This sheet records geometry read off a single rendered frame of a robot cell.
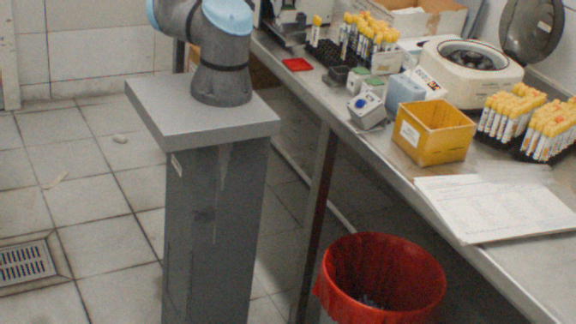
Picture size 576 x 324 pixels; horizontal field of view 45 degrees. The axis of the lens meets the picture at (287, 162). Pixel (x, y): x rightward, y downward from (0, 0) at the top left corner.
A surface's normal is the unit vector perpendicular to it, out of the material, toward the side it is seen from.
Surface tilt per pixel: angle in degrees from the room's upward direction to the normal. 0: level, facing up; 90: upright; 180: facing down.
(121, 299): 0
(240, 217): 90
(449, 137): 90
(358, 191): 0
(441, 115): 90
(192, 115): 1
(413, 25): 91
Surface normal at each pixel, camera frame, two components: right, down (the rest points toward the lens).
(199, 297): 0.46, 0.52
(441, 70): -0.94, 0.07
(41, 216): 0.12, -0.83
